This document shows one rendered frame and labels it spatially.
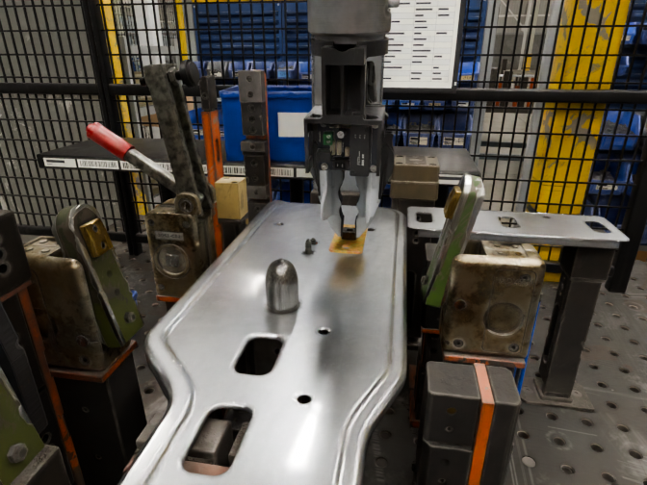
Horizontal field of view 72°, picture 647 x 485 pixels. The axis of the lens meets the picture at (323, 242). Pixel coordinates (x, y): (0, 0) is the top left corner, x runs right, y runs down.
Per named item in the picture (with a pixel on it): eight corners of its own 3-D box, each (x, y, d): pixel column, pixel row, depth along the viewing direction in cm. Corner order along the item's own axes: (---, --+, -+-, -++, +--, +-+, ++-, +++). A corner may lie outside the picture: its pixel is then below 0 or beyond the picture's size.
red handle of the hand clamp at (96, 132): (197, 200, 53) (80, 122, 51) (190, 214, 53) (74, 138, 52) (212, 190, 56) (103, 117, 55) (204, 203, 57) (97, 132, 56)
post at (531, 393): (594, 411, 71) (645, 245, 60) (521, 403, 73) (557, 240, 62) (580, 384, 77) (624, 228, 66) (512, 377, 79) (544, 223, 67)
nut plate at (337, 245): (362, 254, 49) (362, 244, 49) (327, 252, 50) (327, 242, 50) (368, 227, 57) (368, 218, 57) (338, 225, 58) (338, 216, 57)
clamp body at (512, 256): (511, 533, 54) (576, 273, 40) (411, 517, 55) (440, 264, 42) (498, 469, 62) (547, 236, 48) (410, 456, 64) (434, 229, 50)
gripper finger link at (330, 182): (308, 252, 49) (311, 172, 44) (318, 227, 54) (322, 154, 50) (336, 255, 49) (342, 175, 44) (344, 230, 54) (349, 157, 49)
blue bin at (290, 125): (379, 162, 87) (383, 91, 82) (223, 161, 88) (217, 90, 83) (374, 145, 102) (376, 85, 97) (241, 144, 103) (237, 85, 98)
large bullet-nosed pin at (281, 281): (295, 329, 43) (293, 267, 40) (263, 325, 43) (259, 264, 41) (302, 311, 45) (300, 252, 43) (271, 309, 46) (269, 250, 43)
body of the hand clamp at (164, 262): (220, 439, 66) (193, 215, 52) (177, 432, 67) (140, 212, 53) (234, 409, 72) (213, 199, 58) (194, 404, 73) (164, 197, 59)
